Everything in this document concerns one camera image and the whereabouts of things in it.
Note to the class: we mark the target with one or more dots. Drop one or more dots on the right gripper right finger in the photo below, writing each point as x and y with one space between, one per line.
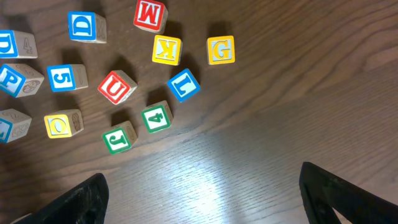
324 194

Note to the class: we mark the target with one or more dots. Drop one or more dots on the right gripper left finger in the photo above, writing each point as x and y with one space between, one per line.
86 203

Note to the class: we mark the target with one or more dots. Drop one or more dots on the green J block right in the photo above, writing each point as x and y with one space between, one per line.
120 138

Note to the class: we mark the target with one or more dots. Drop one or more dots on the blue L block left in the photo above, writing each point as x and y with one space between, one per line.
14 125

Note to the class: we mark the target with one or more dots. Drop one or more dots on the blue l block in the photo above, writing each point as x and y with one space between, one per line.
184 85
14 125

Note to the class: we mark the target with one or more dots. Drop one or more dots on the green 4 block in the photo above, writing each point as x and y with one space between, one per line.
157 117

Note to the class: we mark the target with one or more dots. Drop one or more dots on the red U block right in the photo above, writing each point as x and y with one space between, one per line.
117 86

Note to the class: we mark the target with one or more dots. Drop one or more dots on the blue 5 block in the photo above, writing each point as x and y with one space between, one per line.
68 77

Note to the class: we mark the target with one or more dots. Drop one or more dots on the blue P block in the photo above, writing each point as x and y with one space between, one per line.
19 80

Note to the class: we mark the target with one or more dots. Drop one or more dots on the blue L block right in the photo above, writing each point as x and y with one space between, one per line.
184 85

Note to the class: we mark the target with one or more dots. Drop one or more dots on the yellow K block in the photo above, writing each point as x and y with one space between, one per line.
167 50

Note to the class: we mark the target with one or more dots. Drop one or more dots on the yellow G block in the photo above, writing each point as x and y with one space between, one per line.
220 50

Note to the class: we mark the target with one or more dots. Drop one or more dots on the blue D block upper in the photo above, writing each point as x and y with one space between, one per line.
16 44

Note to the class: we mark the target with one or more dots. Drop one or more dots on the blue d block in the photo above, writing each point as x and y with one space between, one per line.
87 27
16 44

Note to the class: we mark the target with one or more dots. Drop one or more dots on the blue D block right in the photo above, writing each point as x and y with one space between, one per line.
87 27

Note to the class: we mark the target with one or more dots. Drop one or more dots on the red M block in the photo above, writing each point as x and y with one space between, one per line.
151 16

